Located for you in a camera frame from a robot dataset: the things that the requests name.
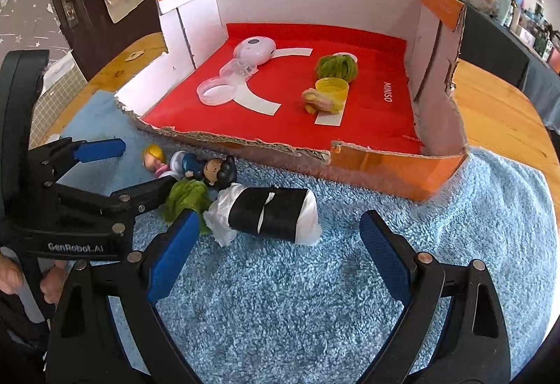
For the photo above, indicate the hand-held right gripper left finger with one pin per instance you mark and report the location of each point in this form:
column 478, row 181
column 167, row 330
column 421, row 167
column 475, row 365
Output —
column 173, row 257

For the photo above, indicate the small beige toy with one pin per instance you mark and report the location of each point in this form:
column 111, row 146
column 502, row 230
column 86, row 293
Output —
column 317, row 100

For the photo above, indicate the green yarn ball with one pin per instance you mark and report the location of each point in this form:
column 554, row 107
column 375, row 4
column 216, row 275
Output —
column 186, row 196
column 334, row 67

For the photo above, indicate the clear round lid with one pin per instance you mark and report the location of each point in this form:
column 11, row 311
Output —
column 216, row 92

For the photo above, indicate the blue fluffy towel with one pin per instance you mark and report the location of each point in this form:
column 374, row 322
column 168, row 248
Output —
column 284, row 301

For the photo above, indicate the person's left hand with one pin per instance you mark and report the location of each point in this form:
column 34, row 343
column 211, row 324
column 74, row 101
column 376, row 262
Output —
column 8, row 274

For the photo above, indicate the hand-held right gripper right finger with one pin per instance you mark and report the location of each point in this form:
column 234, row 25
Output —
column 385, row 257

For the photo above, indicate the black white bag roll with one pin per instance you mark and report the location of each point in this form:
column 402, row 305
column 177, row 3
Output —
column 271, row 209

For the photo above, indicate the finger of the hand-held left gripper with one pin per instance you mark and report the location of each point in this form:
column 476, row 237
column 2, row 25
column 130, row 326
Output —
column 98, row 149
column 144, row 194

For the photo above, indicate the white pink oval device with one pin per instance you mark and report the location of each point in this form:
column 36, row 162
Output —
column 253, row 49

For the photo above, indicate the row of bottles and jars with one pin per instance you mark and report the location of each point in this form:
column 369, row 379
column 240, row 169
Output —
column 520, row 16

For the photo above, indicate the dark-haired doll blue clothes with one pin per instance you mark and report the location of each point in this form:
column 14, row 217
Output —
column 214, row 172

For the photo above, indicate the clear plastic container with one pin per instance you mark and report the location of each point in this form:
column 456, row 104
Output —
column 238, row 70

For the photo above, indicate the brown door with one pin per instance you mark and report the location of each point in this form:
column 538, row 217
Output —
column 87, row 38

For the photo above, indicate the blonde doll pink dress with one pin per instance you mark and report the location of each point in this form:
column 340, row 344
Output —
column 153, row 156

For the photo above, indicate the yellow bottle cap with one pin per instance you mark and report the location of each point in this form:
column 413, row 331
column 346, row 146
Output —
column 332, row 86

